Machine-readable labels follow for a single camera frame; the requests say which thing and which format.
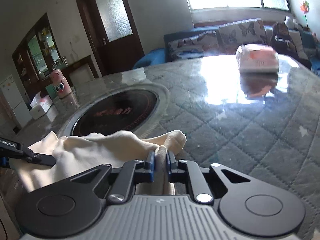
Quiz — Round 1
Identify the cream garment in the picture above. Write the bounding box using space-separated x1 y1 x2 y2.
10 130 187 195

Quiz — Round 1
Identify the white tissue box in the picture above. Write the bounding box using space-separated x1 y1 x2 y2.
30 92 58 121

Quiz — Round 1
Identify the white refrigerator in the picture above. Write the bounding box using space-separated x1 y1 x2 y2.
1 75 32 129

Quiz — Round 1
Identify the pink cartoon thermos bottle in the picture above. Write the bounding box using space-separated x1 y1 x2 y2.
50 69 72 99

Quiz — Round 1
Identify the dark wooden display cabinet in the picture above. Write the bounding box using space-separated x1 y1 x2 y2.
12 14 99 99

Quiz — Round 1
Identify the round black induction cooktop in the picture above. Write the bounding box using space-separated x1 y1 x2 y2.
58 83 170 137

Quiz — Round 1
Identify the blue sofa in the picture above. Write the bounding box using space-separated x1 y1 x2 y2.
134 22 319 75

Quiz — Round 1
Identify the pink white tissue pack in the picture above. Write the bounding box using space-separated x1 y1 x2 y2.
235 44 279 74

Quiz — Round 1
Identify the dark wooden glass door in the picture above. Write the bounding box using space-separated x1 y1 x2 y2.
76 0 144 76

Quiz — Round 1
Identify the child in dark jacket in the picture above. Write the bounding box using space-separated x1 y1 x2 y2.
270 23 312 70

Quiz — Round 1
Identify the left butterfly print cushion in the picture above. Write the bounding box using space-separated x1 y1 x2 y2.
168 31 222 61

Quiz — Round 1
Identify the butterfly print cushion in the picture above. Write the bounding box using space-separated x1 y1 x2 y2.
219 18 268 54
168 31 222 61

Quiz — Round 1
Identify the right butterfly print cushion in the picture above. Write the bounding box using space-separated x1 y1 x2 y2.
219 18 268 54

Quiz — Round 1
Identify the white plush toy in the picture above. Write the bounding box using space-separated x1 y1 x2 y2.
284 16 300 30

